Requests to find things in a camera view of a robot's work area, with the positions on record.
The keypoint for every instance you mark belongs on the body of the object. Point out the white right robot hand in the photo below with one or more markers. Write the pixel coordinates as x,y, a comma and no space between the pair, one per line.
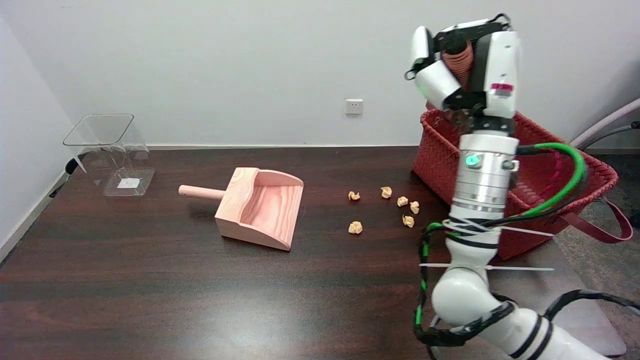
502,60

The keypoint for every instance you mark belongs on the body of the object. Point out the light wooden dustpan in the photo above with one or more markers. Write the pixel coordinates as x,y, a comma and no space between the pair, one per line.
260,207

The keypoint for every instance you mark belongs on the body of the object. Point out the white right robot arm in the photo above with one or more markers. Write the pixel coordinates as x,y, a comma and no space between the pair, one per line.
487,175

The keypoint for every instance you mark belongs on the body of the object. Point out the pale pink curved tube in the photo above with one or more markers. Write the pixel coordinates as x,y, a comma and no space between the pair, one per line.
607,119

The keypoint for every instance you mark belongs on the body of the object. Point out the red woven basket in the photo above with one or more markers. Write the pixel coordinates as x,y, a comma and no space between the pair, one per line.
435,165

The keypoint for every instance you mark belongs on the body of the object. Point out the grey curved tube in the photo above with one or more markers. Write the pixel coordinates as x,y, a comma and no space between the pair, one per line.
615,131

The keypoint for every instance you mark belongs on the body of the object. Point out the white zip tie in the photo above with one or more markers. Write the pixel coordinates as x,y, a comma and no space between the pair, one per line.
520,269
525,231

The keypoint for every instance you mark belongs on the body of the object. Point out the clear plastic container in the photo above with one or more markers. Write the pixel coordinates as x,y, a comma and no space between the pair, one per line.
112,155

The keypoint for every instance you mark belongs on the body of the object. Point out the white wall socket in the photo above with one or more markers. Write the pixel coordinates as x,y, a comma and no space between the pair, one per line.
354,106

